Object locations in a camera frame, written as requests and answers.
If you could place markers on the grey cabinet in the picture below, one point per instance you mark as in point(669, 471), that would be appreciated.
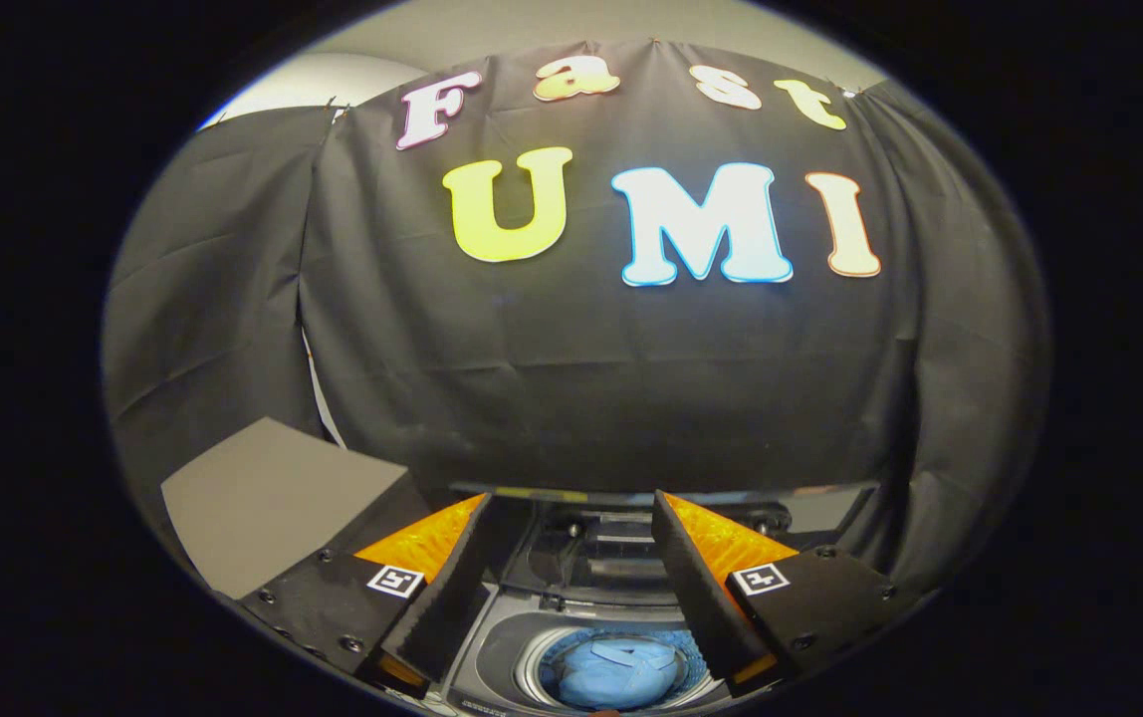
point(273, 498)

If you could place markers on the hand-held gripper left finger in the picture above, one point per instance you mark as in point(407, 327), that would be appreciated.
point(447, 597)

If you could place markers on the light blue polo shirt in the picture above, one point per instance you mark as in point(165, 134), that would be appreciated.
point(616, 672)

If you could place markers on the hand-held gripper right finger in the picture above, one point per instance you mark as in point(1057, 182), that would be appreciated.
point(696, 588)

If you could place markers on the black backdrop cloth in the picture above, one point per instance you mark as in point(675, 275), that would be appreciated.
point(581, 378)

